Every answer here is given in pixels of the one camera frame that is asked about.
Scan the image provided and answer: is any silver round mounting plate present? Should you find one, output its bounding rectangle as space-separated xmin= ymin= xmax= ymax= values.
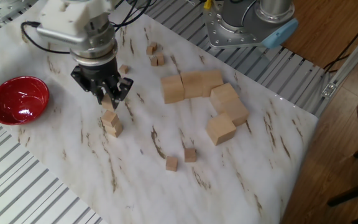
xmin=0 ymin=0 xmax=40 ymax=24

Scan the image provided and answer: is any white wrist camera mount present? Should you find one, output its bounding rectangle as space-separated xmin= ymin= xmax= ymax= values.
xmin=38 ymin=0 xmax=113 ymax=37

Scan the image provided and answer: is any red glossy bowl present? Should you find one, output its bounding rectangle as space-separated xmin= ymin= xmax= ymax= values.
xmin=0 ymin=75 xmax=50 ymax=126

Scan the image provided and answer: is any large wooden cube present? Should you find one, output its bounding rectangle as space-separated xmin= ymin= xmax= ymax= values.
xmin=209 ymin=82 xmax=239 ymax=110
xmin=160 ymin=74 xmax=185 ymax=105
xmin=205 ymin=112 xmax=237 ymax=146
xmin=180 ymin=70 xmax=204 ymax=99
xmin=201 ymin=69 xmax=224 ymax=98
xmin=218 ymin=98 xmax=250 ymax=127

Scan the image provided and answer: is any black cable with bulky connector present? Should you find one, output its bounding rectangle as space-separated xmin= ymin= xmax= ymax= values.
xmin=20 ymin=21 xmax=71 ymax=55

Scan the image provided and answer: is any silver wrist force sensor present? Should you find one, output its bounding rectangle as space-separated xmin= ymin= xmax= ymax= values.
xmin=69 ymin=14 xmax=119 ymax=67

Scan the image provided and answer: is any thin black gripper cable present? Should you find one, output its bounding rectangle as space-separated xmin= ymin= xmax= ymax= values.
xmin=110 ymin=0 xmax=154 ymax=32

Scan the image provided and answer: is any black chair base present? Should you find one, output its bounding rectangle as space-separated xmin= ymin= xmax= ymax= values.
xmin=326 ymin=136 xmax=358 ymax=224

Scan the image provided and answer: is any aluminium frame bar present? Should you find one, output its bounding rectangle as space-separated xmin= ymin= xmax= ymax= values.
xmin=314 ymin=18 xmax=358 ymax=118

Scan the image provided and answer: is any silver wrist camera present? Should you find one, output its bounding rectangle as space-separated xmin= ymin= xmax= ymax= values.
xmin=35 ymin=24 xmax=89 ymax=45

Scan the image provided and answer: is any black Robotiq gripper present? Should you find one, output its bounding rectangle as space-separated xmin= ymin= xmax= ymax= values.
xmin=70 ymin=57 xmax=134 ymax=110

